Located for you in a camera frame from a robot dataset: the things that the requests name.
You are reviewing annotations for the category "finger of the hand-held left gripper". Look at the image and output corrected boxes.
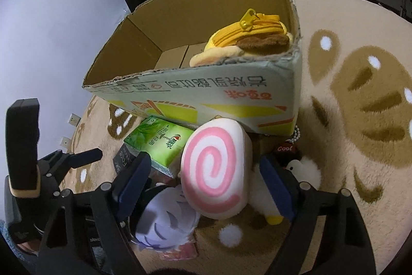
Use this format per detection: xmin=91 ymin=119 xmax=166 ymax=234
xmin=68 ymin=148 xmax=104 ymax=165

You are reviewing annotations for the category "white plush bird toy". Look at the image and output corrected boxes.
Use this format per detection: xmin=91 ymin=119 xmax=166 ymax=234
xmin=248 ymin=144 xmax=323 ymax=226

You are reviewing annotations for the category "green tissue pack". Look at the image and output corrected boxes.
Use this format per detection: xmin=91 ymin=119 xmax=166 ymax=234
xmin=124 ymin=115 xmax=194 ymax=179

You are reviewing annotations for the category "yellow burger plush pouch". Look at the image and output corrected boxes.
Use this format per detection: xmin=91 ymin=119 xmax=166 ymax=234
xmin=189 ymin=8 xmax=294 ymax=67

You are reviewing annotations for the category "printed cardboard box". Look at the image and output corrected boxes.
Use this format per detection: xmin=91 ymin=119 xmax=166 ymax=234
xmin=82 ymin=0 xmax=304 ymax=137

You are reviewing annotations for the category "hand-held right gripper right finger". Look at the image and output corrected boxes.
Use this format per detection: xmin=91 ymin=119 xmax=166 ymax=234
xmin=259 ymin=155 xmax=378 ymax=275

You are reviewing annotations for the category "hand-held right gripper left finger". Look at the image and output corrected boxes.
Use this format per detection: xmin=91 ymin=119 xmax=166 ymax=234
xmin=39 ymin=153 xmax=152 ymax=275

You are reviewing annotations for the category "pink swirl roll plush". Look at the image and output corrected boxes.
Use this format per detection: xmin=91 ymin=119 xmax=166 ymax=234
xmin=179 ymin=119 xmax=254 ymax=220

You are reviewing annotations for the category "pink flat packet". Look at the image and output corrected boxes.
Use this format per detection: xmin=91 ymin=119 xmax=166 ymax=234
xmin=160 ymin=242 xmax=199 ymax=260

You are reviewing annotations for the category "white bead chain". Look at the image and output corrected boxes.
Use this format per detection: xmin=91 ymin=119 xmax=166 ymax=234
xmin=290 ymin=125 xmax=302 ymax=144

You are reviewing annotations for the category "purple and white plush toy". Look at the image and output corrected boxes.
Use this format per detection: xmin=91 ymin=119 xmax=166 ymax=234
xmin=133 ymin=182 xmax=202 ymax=252

